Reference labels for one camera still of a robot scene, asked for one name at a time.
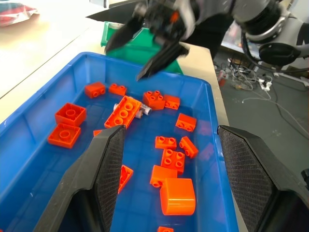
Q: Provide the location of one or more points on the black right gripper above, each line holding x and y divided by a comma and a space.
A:
161, 19

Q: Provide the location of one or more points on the red blue bag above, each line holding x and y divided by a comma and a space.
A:
14, 13

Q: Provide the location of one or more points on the white battery with black print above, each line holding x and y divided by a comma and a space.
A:
146, 110

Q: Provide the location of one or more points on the orange small building brick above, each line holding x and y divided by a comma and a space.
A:
161, 175
189, 147
165, 229
172, 102
117, 89
125, 177
96, 133
165, 142
186, 122

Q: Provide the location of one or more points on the large smooth orange block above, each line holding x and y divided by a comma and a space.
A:
178, 197

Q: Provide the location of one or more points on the green plastic bin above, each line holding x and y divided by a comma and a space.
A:
142, 49

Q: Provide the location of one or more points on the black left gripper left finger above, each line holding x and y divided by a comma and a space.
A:
79, 193

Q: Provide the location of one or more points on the long orange building brick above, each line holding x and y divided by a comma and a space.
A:
124, 112

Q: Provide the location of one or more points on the white power strip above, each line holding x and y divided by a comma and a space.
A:
265, 84

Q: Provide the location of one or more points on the blue plastic bin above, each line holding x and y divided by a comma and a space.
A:
140, 147

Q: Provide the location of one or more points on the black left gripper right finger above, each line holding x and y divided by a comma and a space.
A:
256, 183

